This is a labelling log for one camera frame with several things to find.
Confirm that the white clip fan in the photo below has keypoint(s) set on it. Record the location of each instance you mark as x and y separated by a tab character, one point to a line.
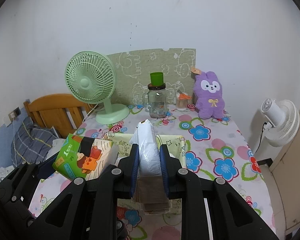
283	120

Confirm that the grey plaid pillow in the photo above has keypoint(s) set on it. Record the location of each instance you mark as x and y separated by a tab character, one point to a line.
31	143

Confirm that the floral tablecloth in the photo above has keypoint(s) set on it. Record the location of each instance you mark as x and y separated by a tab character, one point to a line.
212	148

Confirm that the white plastic bag pack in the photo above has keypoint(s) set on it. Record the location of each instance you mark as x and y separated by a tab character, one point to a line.
149	158

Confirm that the green tissue pack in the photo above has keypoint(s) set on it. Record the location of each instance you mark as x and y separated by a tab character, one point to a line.
85	157

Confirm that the brown paper napkin stack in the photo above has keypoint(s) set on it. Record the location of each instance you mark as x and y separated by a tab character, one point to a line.
151	196

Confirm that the green plastic cup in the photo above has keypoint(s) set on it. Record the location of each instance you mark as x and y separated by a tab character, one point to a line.
157	79

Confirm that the glass mason jar mug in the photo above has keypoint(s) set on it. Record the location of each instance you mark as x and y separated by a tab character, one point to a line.
155	101

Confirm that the yellow cartoon fabric storage box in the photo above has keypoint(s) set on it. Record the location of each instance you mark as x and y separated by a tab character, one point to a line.
174	143

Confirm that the wall power outlet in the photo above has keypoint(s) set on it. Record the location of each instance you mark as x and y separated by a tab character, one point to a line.
14	114

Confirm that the cotton swab container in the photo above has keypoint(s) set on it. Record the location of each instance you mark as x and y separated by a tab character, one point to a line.
182	100

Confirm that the green desk fan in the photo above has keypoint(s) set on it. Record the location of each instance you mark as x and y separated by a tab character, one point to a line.
91	78

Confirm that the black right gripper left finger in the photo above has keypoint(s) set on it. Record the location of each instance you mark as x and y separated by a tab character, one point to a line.
88	209

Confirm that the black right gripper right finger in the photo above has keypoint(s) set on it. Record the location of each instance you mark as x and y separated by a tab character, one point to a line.
210	209

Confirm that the purple plush bunny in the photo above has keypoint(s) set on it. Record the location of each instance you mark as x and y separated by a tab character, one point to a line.
208	92

